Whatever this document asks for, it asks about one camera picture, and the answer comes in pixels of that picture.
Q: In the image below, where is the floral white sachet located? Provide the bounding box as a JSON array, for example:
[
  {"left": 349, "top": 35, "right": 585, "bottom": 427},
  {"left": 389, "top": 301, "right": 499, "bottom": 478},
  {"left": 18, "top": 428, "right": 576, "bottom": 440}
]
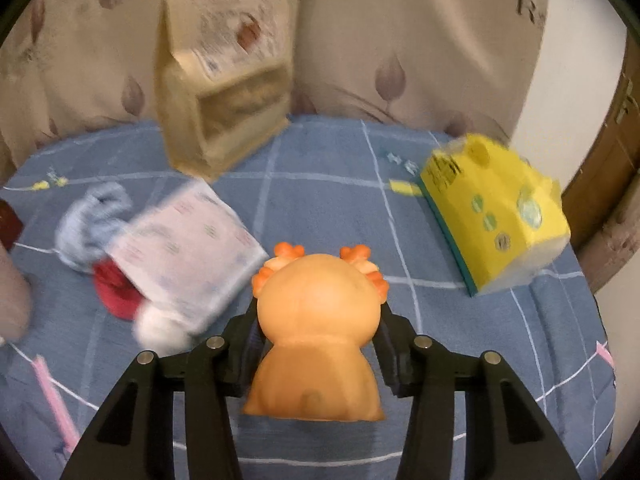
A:
[{"left": 107, "top": 180, "right": 267, "bottom": 334}]

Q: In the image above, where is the orange plush toy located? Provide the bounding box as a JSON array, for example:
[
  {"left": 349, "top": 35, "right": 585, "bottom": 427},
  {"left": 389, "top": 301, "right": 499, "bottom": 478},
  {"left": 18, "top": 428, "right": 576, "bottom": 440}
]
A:
[{"left": 243, "top": 242, "right": 390, "bottom": 422}]

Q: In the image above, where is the red sleep mask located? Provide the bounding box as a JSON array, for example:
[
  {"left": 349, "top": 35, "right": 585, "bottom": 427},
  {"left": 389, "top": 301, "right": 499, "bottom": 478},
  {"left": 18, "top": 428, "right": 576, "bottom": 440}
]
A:
[{"left": 93, "top": 258, "right": 143, "bottom": 321}]

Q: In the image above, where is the pink ceramic mug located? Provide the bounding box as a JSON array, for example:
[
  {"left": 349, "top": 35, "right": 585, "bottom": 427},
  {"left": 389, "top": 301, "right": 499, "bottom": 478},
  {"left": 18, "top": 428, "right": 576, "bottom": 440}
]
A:
[{"left": 0, "top": 247, "right": 32, "bottom": 342}]

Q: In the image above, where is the light blue fluffy sock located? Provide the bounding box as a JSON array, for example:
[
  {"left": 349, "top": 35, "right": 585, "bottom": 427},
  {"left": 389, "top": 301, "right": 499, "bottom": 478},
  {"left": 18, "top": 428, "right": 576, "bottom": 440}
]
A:
[{"left": 54, "top": 182, "right": 132, "bottom": 274}]

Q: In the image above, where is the yellow tissue pack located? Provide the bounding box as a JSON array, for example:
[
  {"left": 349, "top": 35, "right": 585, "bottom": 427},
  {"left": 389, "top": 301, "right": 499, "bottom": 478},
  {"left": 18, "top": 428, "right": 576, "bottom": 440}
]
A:
[{"left": 419, "top": 133, "right": 570, "bottom": 296}]

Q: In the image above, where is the gold red tin box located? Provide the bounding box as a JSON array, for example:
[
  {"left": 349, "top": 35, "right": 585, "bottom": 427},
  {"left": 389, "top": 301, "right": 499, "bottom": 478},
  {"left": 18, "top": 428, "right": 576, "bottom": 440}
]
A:
[{"left": 0, "top": 200, "right": 24, "bottom": 252}]

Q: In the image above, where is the brown wooden door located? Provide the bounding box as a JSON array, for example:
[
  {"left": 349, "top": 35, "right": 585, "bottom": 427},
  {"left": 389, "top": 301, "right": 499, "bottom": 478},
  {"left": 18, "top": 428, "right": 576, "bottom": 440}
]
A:
[{"left": 562, "top": 35, "right": 640, "bottom": 292}]

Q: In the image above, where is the blue checked tablecloth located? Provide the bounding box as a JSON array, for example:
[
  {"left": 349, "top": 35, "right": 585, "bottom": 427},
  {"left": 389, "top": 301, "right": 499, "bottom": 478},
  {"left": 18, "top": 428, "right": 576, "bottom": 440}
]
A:
[{"left": 1, "top": 117, "right": 615, "bottom": 479}]

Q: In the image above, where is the beige leaf print curtain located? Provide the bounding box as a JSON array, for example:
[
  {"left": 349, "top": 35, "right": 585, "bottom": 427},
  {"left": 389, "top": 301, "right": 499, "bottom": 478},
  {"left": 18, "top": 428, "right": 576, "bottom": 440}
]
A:
[{"left": 1, "top": 0, "right": 548, "bottom": 177}]

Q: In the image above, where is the kraft paper snack bag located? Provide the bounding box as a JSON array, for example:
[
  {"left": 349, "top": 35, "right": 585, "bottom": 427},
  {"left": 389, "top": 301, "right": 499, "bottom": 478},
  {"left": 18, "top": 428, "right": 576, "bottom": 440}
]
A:
[{"left": 154, "top": 0, "right": 293, "bottom": 181}]

